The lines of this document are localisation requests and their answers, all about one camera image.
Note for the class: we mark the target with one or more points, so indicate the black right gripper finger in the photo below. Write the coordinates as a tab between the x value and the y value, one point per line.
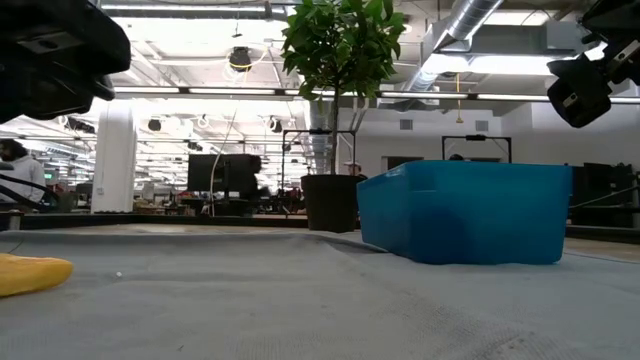
580	92

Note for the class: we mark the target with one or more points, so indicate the blue plastic tupperware container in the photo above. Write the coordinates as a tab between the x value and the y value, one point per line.
475	215

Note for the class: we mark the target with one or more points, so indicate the yellow toy banana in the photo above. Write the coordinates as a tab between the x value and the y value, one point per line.
30	275

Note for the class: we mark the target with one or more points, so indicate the black cabinet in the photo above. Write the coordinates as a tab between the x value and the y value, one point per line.
605	190

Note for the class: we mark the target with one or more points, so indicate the person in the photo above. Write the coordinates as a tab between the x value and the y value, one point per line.
22	172
456	157
252	182
354	170

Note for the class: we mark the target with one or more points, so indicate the white building pillar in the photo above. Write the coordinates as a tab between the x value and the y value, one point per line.
115	165

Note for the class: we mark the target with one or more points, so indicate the black round ceiling spotlight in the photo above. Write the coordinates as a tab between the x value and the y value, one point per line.
276	125
154	125

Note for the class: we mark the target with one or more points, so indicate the black computer monitor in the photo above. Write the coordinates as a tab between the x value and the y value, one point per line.
200	172

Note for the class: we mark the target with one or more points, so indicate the black hanging ceiling device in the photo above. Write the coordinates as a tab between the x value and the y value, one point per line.
240	59

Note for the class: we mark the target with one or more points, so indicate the green tree in black pot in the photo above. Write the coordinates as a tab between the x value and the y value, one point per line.
345	45

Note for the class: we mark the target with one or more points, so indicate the grey cloth mat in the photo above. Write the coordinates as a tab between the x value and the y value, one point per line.
300	300

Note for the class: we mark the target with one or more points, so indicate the silver ceiling air duct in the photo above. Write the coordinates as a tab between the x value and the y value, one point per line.
470	20

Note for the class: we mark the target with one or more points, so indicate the black aluminium table frame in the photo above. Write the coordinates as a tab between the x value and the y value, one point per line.
150	219

